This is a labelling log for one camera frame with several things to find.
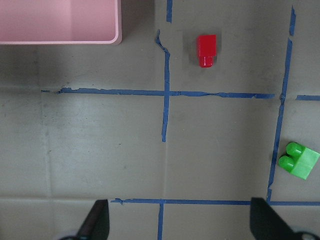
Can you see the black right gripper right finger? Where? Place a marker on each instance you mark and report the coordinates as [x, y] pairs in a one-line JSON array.
[[266, 224]]

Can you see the pink plastic box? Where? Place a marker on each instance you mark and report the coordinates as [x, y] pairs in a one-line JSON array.
[[60, 22]]

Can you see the green toy block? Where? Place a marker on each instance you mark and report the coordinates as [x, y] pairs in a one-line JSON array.
[[299, 160]]

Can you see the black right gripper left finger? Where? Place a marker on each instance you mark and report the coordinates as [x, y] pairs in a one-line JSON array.
[[96, 225]]

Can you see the red toy block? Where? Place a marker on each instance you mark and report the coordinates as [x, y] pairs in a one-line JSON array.
[[206, 50]]

